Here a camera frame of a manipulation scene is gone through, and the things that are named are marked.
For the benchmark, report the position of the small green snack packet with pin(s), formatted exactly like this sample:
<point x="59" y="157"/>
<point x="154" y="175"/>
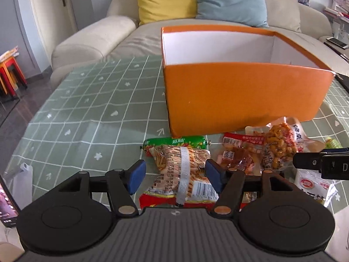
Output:
<point x="333" y="143"/>

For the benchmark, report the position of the red plastic stool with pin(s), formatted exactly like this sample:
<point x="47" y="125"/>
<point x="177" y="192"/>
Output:
<point x="16" y="73"/>

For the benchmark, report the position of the orange plastic stool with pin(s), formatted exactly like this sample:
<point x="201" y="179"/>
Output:
<point x="4" y="77"/>

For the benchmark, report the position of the white phone stand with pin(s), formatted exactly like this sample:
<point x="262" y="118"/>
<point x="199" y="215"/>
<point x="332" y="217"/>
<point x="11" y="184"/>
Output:
<point x="23" y="185"/>

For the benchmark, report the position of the white printed snack packet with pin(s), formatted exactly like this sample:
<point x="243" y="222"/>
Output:
<point x="298" y="133"/>

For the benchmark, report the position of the light blue pillow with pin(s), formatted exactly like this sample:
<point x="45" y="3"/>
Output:
<point x="231" y="0"/>

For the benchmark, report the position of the clear orange bean packet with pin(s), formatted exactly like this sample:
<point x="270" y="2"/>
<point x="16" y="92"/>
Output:
<point x="278" y="147"/>

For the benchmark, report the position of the red label meat packet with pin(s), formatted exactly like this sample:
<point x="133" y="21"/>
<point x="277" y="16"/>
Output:
<point x="237" y="152"/>

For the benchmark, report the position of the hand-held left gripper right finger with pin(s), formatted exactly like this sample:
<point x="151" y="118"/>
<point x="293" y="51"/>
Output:
<point x="214" y="175"/>

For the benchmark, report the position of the shelf with books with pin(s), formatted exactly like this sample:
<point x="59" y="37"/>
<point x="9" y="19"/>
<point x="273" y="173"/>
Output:
<point x="339" y="2"/>

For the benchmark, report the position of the orange cardboard box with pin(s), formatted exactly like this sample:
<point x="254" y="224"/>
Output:
<point x="231" y="92"/>

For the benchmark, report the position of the black flat device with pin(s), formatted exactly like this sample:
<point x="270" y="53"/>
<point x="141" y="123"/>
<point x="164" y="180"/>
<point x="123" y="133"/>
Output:
<point x="343" y="81"/>

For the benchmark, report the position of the smartphone with lit screen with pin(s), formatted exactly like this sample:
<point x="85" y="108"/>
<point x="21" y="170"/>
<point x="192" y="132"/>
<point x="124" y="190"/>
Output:
<point x="6" y="202"/>

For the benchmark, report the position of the black remote control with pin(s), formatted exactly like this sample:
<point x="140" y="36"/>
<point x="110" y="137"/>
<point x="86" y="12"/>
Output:
<point x="336" y="51"/>

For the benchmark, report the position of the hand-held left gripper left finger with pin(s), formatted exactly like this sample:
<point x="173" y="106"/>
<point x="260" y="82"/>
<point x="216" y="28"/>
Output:
<point x="137" y="175"/>

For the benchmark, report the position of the white door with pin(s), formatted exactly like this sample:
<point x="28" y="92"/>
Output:
<point x="51" y="2"/>

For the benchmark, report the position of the green sausage packet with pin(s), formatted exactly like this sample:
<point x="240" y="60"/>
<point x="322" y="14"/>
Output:
<point x="174" y="142"/>

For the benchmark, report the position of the beige sofa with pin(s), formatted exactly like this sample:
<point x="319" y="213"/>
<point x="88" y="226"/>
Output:
<point x="95" y="41"/>

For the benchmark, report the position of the papers on stool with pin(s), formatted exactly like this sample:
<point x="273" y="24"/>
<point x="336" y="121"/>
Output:
<point x="8" y="53"/>

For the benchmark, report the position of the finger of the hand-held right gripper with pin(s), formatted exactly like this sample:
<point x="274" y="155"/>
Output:
<point x="306" y="162"/>

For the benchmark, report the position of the white smartphone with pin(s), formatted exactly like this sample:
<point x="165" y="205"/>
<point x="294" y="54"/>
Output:
<point x="338" y="42"/>

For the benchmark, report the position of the red snack packet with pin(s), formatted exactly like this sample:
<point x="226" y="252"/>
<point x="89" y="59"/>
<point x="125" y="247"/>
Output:
<point x="155" y="200"/>

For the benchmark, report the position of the striped noodle snack packet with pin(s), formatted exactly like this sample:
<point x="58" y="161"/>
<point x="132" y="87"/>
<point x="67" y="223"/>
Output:
<point x="174" y="174"/>

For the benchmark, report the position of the white red label packet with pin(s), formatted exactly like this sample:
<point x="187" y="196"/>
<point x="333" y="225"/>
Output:
<point x="310" y="185"/>

